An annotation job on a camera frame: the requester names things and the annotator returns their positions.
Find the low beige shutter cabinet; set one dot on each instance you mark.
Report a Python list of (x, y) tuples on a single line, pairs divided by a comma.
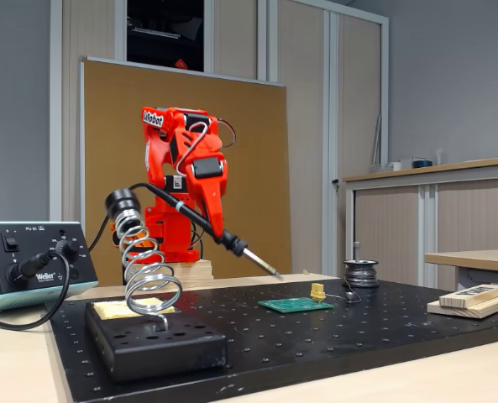
[(462, 218)]

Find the teal Weller soldering station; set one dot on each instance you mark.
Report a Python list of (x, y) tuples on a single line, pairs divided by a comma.
[(38, 237)]

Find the yellow power connector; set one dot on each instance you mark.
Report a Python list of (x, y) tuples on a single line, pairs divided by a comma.
[(317, 290)]

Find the green circuit board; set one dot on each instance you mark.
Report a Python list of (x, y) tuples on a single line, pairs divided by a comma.
[(292, 305)]

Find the small blue container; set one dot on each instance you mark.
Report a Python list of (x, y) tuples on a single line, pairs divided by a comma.
[(422, 163)]

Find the small clear bottle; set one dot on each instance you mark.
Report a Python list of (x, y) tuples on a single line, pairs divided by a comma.
[(439, 156)]

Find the printed Kapla wooden plank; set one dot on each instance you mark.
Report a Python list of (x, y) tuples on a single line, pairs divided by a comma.
[(471, 294)]

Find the black perforated breadboard plate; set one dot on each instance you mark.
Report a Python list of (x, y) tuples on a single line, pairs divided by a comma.
[(299, 336)]

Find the small red triangular item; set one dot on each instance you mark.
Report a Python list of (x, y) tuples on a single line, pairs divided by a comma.
[(181, 64)]

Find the black iron stand base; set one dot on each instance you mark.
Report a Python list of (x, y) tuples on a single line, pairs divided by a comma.
[(164, 352)]

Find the small white box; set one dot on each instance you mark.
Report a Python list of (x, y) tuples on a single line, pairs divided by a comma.
[(395, 166)]

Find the light wood desk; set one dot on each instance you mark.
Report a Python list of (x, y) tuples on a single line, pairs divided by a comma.
[(475, 258)]

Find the metal spring iron holder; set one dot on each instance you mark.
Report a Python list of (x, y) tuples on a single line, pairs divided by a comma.
[(122, 203)]

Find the yellow cleaning sponge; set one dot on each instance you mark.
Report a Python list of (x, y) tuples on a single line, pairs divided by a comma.
[(110, 310)]

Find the black cabinet key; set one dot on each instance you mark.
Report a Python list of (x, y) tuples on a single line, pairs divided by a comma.
[(335, 182)]

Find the red gripper black motor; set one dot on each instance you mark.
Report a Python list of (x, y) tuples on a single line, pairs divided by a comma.
[(207, 169)]

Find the black soldering iron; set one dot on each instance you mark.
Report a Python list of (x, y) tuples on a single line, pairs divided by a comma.
[(232, 243)]

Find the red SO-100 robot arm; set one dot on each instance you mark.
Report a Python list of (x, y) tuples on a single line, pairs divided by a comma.
[(158, 159)]

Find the small round silver magnet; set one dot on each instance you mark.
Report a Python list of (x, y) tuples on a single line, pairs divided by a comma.
[(351, 296)]

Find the metal spool post bolt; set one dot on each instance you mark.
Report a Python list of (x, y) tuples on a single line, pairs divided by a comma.
[(357, 251)]

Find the plain wooden plank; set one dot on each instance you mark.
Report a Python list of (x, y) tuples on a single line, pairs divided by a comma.
[(483, 310)]

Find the tall beige shutter cabinet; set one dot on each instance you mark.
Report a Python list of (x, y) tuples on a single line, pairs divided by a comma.
[(303, 126)]

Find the black machine with white strip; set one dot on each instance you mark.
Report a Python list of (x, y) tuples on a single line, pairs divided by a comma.
[(164, 46)]

